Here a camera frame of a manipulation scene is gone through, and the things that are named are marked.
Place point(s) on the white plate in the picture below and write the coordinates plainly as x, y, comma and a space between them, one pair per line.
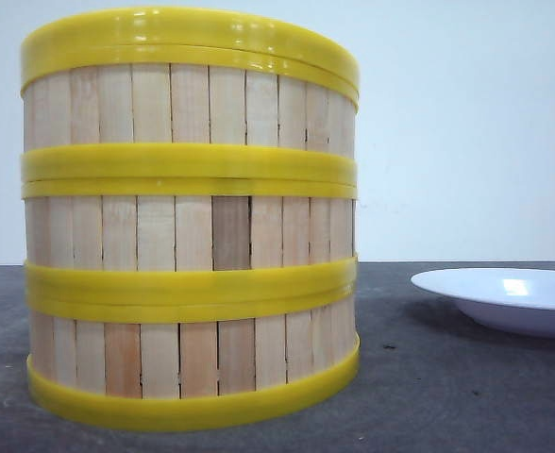
515, 300

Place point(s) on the bamboo steamer basket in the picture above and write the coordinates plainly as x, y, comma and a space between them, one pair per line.
198, 375
123, 118

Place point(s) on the woven yellow-rimmed steamer lid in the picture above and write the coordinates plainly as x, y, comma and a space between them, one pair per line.
191, 36

